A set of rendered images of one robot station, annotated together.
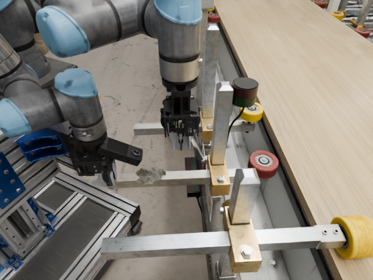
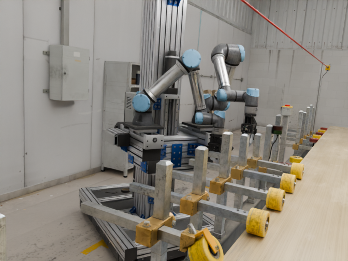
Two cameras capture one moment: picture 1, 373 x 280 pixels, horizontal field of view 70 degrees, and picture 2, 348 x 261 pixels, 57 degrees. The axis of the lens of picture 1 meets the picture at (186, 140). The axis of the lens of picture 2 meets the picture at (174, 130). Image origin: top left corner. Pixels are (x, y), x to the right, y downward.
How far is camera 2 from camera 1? 1.57 m
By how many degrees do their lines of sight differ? 43
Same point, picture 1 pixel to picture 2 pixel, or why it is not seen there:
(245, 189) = (256, 137)
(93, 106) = (221, 121)
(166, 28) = (247, 97)
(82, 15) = (228, 91)
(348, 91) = not seen: outside the picture
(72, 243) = (179, 227)
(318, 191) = not seen: hidden behind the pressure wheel
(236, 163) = not seen: hidden behind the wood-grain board
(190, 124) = (249, 128)
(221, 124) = (266, 141)
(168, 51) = (247, 103)
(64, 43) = (221, 96)
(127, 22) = (238, 96)
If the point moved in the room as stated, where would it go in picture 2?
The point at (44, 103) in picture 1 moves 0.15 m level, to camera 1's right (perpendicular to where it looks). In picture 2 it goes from (209, 115) to (230, 117)
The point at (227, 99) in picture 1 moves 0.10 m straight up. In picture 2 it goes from (269, 130) to (271, 114)
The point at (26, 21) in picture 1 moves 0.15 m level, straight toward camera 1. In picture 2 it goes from (209, 104) to (211, 106)
